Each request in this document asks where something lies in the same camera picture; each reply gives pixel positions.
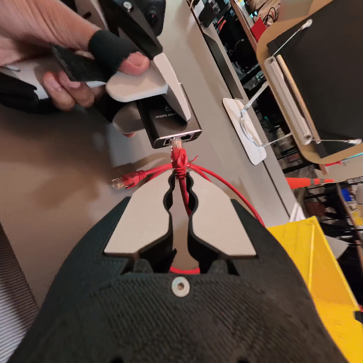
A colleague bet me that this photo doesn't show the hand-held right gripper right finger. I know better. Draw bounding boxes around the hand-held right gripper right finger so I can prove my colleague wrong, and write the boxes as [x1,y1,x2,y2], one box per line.
[187,172,258,268]

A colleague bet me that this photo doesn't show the black panel with tan rim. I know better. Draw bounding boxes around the black panel with tan rim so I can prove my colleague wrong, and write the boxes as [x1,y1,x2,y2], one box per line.
[257,0,363,165]

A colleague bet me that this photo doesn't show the grey desk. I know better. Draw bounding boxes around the grey desk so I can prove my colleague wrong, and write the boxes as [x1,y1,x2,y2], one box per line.
[0,0,298,309]

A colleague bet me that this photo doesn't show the cluttered shelf rack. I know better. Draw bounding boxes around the cluttered shelf rack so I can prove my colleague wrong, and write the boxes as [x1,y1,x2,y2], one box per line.
[301,176,363,284]

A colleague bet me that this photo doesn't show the red box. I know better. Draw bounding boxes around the red box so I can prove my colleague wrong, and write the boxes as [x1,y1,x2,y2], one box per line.
[251,17,267,41]

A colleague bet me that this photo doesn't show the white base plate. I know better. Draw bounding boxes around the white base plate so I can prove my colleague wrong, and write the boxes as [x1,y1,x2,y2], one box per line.
[222,97,268,166]

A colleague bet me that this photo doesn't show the yellow plastic storage bin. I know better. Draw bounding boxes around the yellow plastic storage bin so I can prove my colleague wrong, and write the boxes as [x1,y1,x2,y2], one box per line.
[267,216,363,363]

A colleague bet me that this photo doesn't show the small black device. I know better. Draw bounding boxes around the small black device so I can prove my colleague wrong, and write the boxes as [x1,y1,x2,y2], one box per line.
[196,0,220,28]

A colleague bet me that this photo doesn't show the silver metal bar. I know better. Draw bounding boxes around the silver metal bar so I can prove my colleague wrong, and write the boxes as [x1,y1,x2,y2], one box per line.
[264,55,313,146]

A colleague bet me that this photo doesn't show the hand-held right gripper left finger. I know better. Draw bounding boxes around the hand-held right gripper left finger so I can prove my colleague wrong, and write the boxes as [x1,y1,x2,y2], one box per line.
[103,171,175,263]

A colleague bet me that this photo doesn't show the orange traffic cone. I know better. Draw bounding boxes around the orange traffic cone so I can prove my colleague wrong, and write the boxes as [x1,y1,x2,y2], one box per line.
[285,176,335,190]

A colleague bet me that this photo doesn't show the black ethernet splitter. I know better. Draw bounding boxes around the black ethernet splitter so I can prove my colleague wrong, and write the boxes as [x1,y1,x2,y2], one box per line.
[136,84,202,150]

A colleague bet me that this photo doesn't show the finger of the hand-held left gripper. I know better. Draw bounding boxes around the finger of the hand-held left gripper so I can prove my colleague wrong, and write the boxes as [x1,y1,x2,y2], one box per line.
[111,102,148,137]
[153,53,192,122]

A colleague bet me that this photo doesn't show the red ethernet cable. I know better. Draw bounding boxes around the red ethernet cable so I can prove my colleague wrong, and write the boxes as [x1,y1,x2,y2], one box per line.
[111,137,265,274]

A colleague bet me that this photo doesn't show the person's left hand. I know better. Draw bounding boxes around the person's left hand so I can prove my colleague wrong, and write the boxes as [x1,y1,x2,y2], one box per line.
[0,0,150,112]

